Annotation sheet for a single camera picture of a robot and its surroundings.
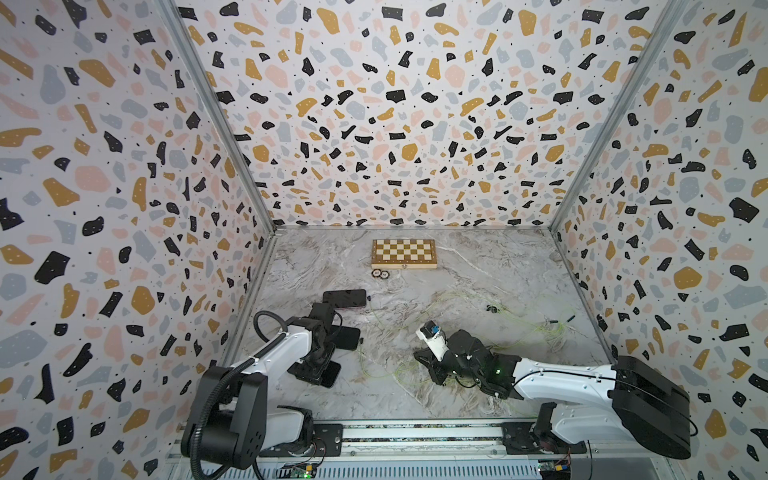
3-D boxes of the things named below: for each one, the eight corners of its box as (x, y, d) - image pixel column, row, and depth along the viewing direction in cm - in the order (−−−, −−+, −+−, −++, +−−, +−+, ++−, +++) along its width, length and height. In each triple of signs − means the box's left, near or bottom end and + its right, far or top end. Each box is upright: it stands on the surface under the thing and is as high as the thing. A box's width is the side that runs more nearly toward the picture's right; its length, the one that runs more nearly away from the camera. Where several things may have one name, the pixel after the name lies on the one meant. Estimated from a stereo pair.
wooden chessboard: (371, 268, 112) (370, 262, 109) (373, 245, 119) (372, 239, 117) (436, 269, 112) (437, 263, 109) (434, 245, 120) (435, 239, 117)
